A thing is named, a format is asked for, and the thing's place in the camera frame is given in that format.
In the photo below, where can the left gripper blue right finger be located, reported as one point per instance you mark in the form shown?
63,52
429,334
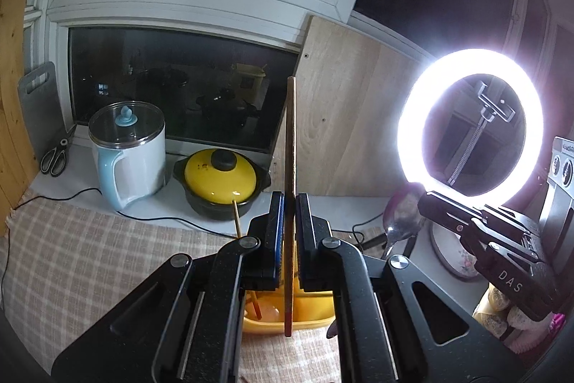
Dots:
394,323

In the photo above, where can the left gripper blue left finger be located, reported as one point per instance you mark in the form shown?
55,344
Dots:
183,323

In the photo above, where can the steel spoon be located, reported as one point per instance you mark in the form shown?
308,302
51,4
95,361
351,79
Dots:
401,218

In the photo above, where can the red wooden chopstick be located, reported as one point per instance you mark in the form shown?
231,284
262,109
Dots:
238,229
290,197
256,305

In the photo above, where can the right gloved hand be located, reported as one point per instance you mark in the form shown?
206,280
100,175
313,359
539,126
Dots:
511,326

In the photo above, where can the floral white slow cooker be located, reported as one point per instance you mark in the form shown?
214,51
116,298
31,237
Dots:
452,255

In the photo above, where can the yellow plastic bucket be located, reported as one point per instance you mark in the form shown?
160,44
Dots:
310,311

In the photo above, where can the black phone clamp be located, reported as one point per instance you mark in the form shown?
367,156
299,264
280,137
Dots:
491,109

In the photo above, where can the checkered pink tablecloth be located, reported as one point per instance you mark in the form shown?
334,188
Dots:
66,266

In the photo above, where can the yellow lid black pot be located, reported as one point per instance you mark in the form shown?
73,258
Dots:
214,179

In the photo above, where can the light blue electric kettle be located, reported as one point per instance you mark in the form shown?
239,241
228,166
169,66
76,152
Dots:
128,141

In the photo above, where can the black scissors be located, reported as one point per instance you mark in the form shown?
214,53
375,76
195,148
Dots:
54,161

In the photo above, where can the light plywood board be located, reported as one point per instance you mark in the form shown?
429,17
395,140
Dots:
350,93

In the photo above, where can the grey cutting board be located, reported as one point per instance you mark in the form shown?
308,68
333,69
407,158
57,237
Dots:
41,109

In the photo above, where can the white ring light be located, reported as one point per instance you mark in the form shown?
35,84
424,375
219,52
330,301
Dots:
443,142

